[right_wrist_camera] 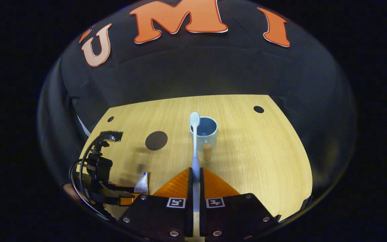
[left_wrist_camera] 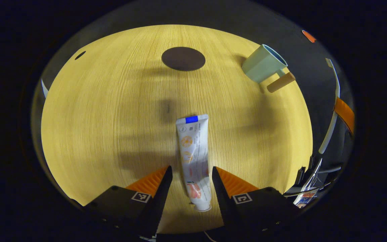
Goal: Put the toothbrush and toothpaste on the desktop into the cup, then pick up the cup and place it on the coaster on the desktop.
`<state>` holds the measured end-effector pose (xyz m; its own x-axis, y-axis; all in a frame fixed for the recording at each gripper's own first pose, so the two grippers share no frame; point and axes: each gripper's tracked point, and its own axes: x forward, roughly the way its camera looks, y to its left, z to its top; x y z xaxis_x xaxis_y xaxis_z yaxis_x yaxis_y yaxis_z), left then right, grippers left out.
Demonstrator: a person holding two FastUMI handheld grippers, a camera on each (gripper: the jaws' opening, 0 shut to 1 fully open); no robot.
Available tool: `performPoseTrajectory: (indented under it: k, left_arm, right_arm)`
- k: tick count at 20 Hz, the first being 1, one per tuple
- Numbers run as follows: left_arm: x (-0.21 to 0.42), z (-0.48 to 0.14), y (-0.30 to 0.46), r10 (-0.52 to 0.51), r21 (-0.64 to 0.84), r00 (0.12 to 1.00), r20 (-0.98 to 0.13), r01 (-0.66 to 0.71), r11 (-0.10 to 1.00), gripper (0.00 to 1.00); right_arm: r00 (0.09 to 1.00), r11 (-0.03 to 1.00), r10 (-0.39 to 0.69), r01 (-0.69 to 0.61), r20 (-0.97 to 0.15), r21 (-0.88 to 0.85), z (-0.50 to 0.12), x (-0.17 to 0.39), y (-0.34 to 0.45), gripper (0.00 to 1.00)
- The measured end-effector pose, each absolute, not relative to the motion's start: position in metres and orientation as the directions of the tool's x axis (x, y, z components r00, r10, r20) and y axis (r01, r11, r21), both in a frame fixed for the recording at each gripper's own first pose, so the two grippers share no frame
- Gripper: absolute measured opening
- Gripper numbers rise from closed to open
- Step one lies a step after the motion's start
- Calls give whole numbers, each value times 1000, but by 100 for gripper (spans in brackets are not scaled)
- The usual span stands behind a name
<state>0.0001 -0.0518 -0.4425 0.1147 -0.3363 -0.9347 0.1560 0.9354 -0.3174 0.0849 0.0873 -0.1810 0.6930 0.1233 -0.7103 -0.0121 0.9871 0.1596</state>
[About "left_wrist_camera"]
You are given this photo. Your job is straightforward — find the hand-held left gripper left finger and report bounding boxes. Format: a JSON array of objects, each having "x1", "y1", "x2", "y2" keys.
[{"x1": 82, "y1": 165, "x2": 173, "y2": 240}]

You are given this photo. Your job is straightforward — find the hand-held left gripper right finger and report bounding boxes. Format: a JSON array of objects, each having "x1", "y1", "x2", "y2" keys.
[{"x1": 212, "y1": 166, "x2": 302, "y2": 236}]

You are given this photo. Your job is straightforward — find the white toothpaste tube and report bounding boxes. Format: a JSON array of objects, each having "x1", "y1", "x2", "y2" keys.
[{"x1": 175, "y1": 114, "x2": 213, "y2": 212}]

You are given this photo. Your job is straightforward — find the pale blue cup wooden handle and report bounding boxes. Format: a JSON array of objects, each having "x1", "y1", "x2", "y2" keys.
[{"x1": 241, "y1": 44, "x2": 296, "y2": 93}]

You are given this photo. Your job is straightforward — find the dark brown round coaster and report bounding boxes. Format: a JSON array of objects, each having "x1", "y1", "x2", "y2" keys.
[{"x1": 161, "y1": 46, "x2": 206, "y2": 72}]

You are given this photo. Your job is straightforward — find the wooden desktop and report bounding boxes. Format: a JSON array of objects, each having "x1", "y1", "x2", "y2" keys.
[{"x1": 41, "y1": 24, "x2": 314, "y2": 234}]

